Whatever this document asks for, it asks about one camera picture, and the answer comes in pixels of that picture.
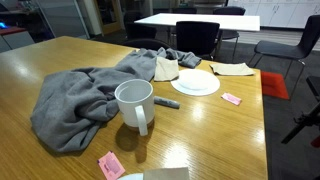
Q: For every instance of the grey marker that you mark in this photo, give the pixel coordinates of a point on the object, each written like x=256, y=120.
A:
x=168, y=102

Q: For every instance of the tan paper napkin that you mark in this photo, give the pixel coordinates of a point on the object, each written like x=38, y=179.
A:
x=231, y=69
x=165, y=70

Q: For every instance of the white ceramic mug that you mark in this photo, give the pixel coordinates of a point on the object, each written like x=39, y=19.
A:
x=140, y=111

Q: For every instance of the large white plate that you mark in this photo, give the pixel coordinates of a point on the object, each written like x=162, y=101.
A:
x=196, y=81

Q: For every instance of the black chair square back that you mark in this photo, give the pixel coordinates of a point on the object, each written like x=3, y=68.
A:
x=196, y=36

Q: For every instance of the pink sticky note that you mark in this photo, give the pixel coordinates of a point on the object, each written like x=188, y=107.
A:
x=231, y=98

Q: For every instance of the wooden door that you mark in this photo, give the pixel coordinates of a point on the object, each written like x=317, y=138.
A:
x=111, y=28

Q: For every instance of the small brown napkin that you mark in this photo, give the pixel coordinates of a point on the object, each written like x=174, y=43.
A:
x=166, y=174

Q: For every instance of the grey sweater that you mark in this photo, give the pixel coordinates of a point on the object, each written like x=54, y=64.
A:
x=76, y=100

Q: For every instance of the pink sugar packet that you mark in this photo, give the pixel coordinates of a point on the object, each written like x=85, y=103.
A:
x=111, y=166

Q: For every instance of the small white plate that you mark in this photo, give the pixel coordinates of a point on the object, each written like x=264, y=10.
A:
x=133, y=177

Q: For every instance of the white meeting table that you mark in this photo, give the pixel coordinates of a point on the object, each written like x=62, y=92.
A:
x=233, y=21

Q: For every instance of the black chair rounded back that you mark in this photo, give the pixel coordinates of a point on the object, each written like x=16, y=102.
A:
x=229, y=11

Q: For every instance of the red floor mat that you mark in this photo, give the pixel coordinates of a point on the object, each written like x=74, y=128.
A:
x=273, y=85

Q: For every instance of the glass partition panel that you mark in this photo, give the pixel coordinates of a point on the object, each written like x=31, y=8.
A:
x=63, y=18

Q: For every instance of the black chair metal legs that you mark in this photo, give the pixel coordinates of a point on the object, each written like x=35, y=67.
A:
x=283, y=50

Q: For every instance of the black tripod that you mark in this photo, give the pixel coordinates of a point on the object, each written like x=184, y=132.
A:
x=300, y=121

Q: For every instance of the grey cabinet red top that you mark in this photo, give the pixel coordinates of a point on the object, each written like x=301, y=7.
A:
x=18, y=40

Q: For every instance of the small red object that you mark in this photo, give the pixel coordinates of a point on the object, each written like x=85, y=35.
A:
x=316, y=141

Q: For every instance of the white wall cabinets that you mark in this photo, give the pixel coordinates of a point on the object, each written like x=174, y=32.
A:
x=283, y=13

